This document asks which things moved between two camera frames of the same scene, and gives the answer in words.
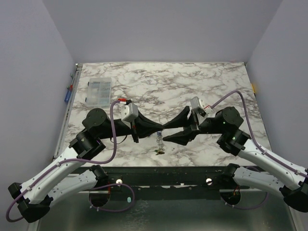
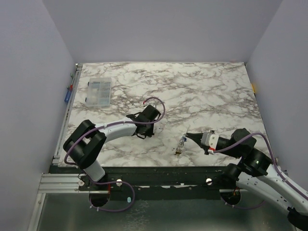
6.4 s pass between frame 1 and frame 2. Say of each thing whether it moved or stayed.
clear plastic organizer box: stayed
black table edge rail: stayed
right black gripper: moved
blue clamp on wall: stayed
